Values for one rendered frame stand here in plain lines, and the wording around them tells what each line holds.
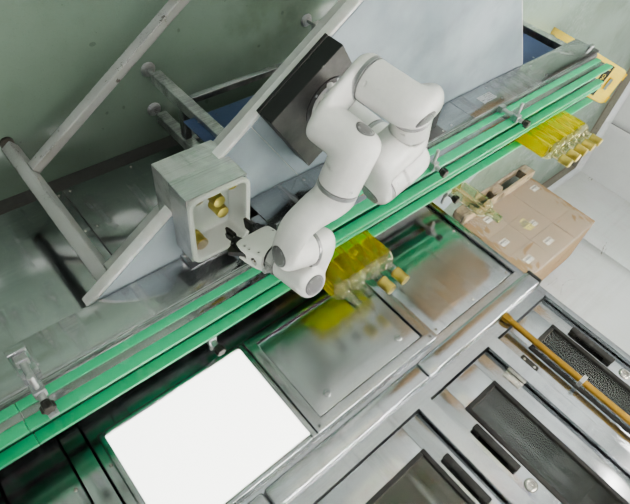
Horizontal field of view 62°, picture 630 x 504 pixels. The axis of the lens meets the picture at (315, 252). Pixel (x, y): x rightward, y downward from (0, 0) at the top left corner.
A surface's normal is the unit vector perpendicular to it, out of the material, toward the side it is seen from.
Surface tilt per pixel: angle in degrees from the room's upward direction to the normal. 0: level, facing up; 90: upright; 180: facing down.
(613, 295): 90
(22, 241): 90
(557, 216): 80
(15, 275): 90
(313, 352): 90
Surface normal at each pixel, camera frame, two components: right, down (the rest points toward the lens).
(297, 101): 0.64, 0.63
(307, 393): 0.11, -0.64
